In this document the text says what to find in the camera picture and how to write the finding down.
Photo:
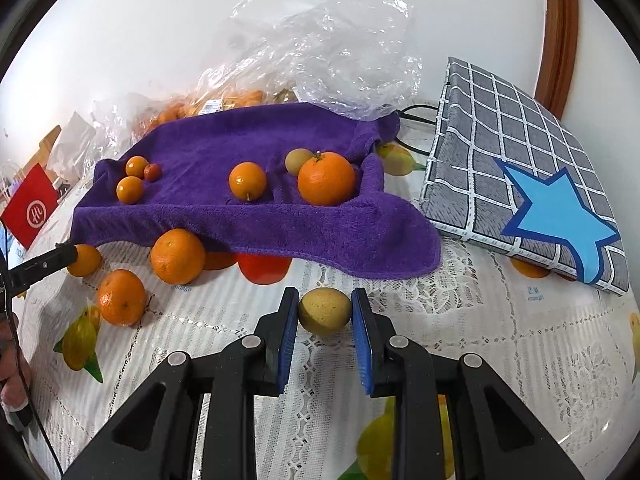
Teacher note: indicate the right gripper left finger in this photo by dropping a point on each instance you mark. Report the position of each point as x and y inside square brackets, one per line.
[153, 434]

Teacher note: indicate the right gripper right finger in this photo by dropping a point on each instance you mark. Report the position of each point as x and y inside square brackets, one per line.
[493, 433]

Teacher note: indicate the small orange kumquat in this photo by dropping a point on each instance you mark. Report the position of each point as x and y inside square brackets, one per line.
[135, 166]
[89, 259]

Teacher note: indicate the orange mandarin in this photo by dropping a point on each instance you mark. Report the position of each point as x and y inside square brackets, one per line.
[129, 190]
[121, 298]

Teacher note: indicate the large orange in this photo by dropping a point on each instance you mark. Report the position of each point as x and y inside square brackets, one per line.
[327, 179]
[178, 257]

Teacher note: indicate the small red apple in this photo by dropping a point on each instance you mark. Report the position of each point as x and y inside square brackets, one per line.
[152, 172]

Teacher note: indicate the yellow-green round fruit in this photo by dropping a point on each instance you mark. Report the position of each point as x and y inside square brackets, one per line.
[324, 311]
[296, 159]

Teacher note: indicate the medium orange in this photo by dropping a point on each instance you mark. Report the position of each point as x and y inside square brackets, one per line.
[247, 181]

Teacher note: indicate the person's left hand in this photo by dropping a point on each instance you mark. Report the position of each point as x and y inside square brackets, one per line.
[13, 394]

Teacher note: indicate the red paper bag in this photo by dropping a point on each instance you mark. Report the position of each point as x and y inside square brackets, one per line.
[30, 206]

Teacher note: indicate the wooden chair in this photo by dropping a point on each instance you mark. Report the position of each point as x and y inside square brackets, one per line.
[41, 156]

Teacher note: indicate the white plastic bag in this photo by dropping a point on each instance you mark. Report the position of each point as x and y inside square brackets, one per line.
[70, 148]

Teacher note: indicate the clear bag with fruit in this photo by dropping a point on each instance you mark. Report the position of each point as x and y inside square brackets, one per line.
[118, 126]

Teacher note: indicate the bag of small oranges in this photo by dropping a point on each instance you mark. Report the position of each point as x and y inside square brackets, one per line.
[193, 105]

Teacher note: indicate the grey checked star bag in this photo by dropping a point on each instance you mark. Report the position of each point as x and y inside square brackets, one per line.
[505, 174]

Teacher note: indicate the purple towel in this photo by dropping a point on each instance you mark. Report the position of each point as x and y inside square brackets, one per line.
[287, 180]

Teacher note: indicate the bag of walnuts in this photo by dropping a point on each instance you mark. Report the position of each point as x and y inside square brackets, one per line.
[285, 95]

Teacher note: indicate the clear crumpled plastic bag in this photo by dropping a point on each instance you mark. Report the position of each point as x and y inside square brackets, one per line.
[356, 58]

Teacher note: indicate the brown wooden door frame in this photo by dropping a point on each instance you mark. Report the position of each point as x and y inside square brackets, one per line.
[556, 69]

